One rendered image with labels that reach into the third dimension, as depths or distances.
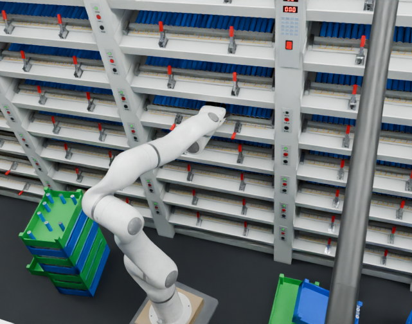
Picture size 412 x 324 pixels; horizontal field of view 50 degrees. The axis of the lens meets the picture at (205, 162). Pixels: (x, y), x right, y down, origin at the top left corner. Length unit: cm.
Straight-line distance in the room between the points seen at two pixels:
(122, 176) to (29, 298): 149
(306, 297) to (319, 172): 70
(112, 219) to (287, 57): 78
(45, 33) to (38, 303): 146
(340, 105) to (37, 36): 123
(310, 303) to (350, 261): 192
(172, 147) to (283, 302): 121
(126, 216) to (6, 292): 155
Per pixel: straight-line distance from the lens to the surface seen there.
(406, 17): 147
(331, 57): 158
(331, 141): 181
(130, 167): 139
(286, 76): 161
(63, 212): 235
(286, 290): 245
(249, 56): 160
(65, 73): 207
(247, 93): 173
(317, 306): 236
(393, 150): 182
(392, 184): 195
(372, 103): 49
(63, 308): 263
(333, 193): 210
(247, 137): 185
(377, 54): 53
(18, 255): 295
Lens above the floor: 218
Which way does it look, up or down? 46 degrees down
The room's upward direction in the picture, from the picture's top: 9 degrees counter-clockwise
